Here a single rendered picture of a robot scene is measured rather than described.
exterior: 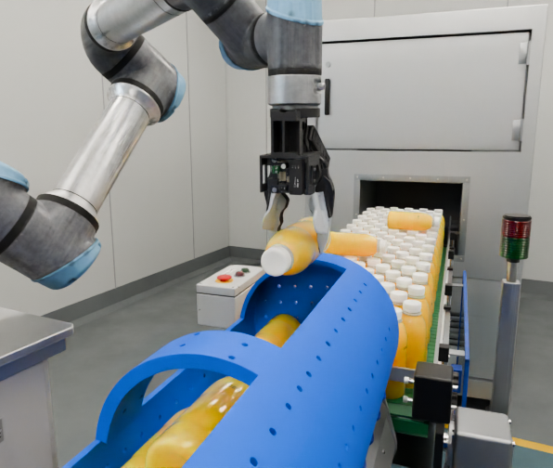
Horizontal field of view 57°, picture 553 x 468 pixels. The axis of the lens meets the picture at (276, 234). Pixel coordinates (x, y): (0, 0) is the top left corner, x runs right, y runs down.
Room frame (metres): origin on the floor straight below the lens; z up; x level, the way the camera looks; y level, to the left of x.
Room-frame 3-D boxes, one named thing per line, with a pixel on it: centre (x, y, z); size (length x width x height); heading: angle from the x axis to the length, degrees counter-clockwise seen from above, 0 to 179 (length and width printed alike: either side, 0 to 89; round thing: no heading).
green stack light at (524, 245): (1.18, -0.56, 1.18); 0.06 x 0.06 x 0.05
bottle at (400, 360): (1.01, -0.24, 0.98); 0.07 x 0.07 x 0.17
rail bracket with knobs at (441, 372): (0.91, -0.30, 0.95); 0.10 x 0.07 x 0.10; 70
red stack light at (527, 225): (1.18, -0.56, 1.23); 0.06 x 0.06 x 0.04
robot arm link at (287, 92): (0.74, -0.03, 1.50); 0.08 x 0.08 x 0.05
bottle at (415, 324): (1.06, -0.29, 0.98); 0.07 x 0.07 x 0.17
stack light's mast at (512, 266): (1.18, -0.56, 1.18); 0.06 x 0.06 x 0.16
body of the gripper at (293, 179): (0.73, -0.02, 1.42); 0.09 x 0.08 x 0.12; 160
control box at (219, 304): (1.23, 0.11, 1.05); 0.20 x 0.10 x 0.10; 160
